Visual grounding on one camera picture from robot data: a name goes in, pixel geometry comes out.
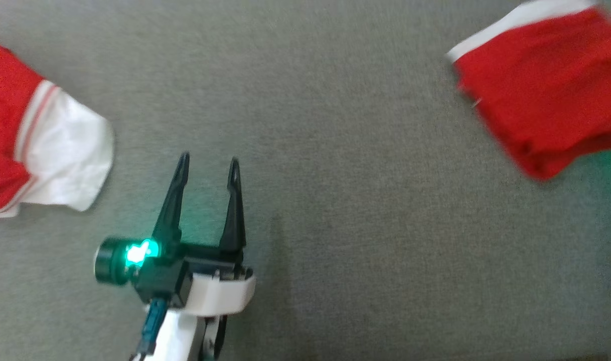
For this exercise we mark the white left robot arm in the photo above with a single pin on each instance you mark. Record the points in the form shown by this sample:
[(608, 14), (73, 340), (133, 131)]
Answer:
[(180, 336)]

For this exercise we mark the red white sports shirt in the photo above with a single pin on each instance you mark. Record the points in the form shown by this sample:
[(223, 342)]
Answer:
[(14, 120)]

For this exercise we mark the left gripper white dark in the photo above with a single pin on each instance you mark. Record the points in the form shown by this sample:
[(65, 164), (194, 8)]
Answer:
[(215, 291)]

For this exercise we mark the large grey sofa seat cushion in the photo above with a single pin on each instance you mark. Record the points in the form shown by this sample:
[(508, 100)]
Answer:
[(360, 210)]

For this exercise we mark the red garment with white band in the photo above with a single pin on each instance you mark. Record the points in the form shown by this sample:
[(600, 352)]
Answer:
[(551, 90)]

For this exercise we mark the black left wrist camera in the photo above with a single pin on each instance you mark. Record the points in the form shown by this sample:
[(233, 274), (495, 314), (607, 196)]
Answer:
[(109, 263)]

